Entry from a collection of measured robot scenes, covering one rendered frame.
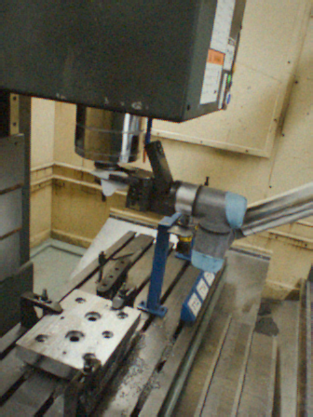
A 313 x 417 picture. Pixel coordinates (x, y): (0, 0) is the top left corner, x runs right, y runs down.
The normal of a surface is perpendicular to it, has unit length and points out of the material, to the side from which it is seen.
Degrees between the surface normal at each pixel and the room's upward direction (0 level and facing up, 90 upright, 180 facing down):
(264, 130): 90
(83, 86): 90
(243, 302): 24
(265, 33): 90
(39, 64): 90
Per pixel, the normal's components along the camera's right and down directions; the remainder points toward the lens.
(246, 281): -0.02, -0.71
